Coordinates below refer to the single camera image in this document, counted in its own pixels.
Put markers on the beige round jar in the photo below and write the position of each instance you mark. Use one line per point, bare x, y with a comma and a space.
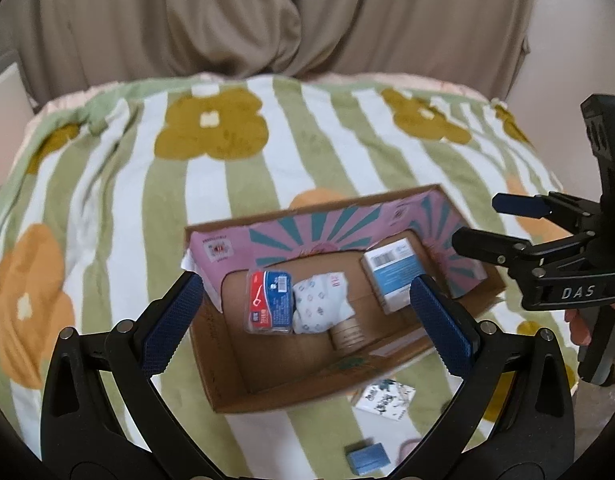
347, 336

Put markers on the pink teal cardboard box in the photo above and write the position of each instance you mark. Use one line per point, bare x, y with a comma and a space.
248, 373

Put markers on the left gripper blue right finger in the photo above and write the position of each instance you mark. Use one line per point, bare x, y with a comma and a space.
448, 324

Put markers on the beige curtain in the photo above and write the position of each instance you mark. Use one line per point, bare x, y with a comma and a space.
68, 45

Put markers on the white patterned sock bundle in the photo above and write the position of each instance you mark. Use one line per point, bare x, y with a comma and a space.
320, 302

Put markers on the red blue dental floss box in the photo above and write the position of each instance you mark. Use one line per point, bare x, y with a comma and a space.
269, 302

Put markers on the white blue barcode box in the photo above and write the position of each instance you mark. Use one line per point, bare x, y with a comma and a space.
391, 268

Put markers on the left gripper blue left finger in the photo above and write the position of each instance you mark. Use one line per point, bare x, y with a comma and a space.
165, 322

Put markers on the white floral tissue pack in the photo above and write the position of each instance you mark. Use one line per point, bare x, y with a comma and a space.
387, 398

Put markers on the small blue box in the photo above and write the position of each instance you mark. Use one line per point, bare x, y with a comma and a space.
367, 458

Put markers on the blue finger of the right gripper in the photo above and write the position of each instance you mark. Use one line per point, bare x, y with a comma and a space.
532, 205
511, 253

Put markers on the pink folded towel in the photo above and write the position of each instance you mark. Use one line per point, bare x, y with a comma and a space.
406, 448

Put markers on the person's right hand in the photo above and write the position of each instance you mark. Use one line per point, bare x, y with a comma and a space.
580, 334

